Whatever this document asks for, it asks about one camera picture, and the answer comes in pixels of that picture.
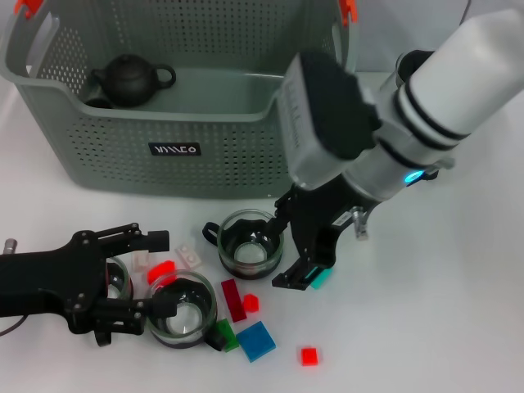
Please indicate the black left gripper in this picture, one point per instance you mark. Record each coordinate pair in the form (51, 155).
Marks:
(49, 282)

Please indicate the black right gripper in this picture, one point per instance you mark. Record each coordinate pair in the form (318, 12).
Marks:
(315, 221)

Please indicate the glass teacup with black base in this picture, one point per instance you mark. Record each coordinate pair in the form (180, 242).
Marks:
(120, 278)
(245, 258)
(188, 323)

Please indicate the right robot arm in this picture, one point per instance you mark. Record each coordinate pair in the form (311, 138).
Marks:
(450, 90)

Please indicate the grey perforated storage bin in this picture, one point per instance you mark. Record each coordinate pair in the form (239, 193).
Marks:
(163, 163)

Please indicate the clear building brick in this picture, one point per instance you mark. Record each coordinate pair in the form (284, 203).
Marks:
(143, 262)
(189, 256)

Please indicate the red building brick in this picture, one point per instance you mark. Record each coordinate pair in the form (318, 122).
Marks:
(160, 270)

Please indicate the teal square building brick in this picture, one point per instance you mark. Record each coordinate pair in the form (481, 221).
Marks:
(323, 278)

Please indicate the small red sloped brick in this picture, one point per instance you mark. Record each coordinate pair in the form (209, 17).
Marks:
(250, 304)

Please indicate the dark red long brick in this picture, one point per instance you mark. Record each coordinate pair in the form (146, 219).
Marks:
(234, 301)

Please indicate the blue square building brick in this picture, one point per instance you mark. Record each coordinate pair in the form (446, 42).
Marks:
(254, 340)

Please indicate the green building brick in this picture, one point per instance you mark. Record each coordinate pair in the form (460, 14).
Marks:
(229, 333)

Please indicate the small red square brick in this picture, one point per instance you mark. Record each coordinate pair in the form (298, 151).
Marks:
(309, 357)

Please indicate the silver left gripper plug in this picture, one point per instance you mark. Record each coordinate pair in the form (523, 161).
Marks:
(10, 247)

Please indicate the dark clay teapot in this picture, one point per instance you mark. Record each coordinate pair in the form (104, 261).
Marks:
(127, 82)

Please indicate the right wrist camera housing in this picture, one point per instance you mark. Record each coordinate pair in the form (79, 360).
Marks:
(327, 114)

